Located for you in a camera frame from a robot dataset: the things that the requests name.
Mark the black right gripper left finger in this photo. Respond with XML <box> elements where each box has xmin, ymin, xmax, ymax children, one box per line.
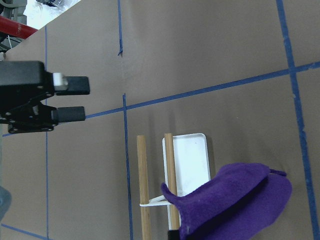
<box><xmin>53</xmin><ymin>72</ymin><xmax>90</xmax><ymax>96</ymax></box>

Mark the purple towel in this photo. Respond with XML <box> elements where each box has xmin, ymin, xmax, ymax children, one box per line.
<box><xmin>161</xmin><ymin>163</ymin><xmax>293</xmax><ymax>240</ymax></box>

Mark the red fire extinguisher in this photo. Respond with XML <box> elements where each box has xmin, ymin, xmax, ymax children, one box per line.
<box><xmin>0</xmin><ymin>16</ymin><xmax>38</xmax><ymax>40</ymax></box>

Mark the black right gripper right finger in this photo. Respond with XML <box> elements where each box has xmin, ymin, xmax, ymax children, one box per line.
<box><xmin>51</xmin><ymin>106</ymin><xmax>85</xmax><ymax>123</ymax></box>

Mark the white wooden towel rack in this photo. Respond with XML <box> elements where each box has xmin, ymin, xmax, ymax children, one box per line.
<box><xmin>136</xmin><ymin>133</ymin><xmax>211</xmax><ymax>240</ymax></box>

